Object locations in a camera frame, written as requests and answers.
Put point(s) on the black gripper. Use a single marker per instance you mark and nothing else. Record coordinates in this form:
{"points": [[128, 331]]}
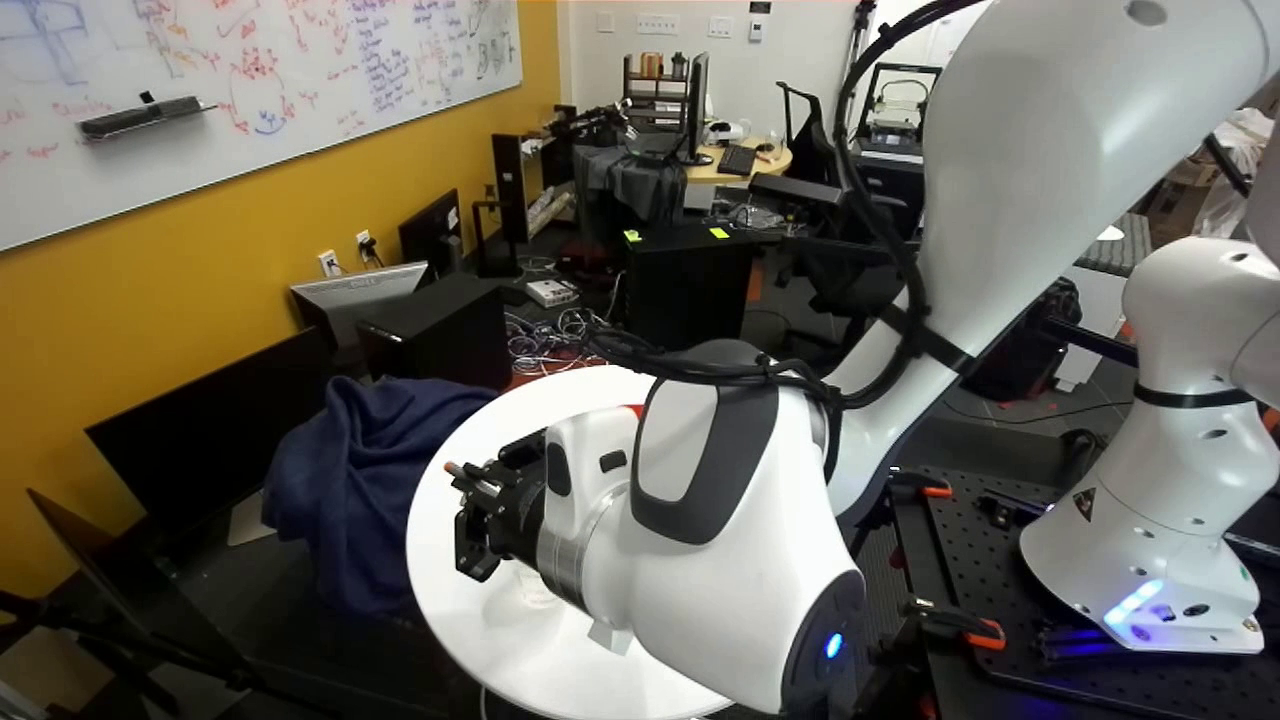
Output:
{"points": [[505, 513]]}

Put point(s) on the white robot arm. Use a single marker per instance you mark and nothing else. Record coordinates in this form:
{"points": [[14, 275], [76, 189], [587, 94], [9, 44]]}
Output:
{"points": [[1064, 133]]}

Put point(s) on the round white table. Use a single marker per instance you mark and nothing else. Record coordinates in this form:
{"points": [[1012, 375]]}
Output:
{"points": [[465, 627]]}

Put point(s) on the navy blue cloth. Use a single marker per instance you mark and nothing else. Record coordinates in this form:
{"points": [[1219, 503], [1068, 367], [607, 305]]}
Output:
{"points": [[362, 483]]}

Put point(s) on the black storage cabinet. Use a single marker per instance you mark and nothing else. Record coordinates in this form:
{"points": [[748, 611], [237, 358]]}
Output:
{"points": [[440, 327]]}

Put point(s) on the black monitor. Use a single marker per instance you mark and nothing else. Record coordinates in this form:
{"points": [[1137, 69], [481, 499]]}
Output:
{"points": [[432, 232]]}

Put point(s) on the black computer case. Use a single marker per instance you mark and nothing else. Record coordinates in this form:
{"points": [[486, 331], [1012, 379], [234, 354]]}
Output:
{"points": [[684, 286]]}

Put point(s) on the black flat panel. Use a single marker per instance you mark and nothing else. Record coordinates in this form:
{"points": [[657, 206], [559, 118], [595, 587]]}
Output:
{"points": [[200, 424]]}

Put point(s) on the black shelf rack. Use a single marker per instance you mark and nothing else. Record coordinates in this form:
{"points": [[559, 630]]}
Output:
{"points": [[660, 101]]}

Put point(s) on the black breadboard table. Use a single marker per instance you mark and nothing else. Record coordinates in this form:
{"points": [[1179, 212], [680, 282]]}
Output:
{"points": [[980, 565]]}

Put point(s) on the whiteboard with writing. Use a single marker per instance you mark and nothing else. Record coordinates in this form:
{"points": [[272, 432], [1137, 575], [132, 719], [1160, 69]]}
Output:
{"points": [[264, 81]]}

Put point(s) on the black whiteboard eraser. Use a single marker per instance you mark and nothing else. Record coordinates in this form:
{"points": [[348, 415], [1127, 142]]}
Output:
{"points": [[142, 118]]}

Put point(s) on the white wall outlet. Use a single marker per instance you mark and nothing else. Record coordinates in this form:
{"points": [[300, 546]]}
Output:
{"points": [[330, 261], [365, 246]]}

